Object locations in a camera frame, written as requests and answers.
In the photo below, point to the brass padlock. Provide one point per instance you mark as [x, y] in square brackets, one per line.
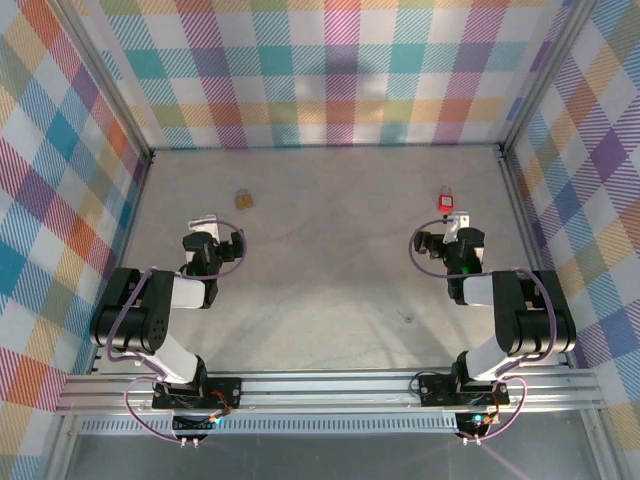
[244, 201]

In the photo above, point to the small silver key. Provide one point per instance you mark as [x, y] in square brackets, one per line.
[408, 317]

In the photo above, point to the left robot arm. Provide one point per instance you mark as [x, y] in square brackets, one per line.
[125, 320]

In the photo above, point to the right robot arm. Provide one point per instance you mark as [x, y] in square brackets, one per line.
[530, 320]

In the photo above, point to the red padlock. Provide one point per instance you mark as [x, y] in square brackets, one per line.
[445, 202]

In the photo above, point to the black connector box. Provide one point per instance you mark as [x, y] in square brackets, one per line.
[195, 425]
[475, 425]

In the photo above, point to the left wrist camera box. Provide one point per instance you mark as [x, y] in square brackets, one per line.
[207, 227]

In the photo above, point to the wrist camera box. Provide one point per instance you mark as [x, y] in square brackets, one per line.
[457, 222]
[207, 227]

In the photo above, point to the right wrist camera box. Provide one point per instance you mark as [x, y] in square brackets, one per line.
[457, 222]

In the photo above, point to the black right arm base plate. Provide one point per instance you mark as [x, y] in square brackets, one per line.
[435, 387]

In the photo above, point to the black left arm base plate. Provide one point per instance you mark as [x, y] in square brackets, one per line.
[225, 395]

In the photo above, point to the aluminium mounting rail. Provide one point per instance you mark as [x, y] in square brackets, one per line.
[325, 390]

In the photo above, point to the aluminium corner post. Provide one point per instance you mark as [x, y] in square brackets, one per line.
[120, 90]
[542, 75]

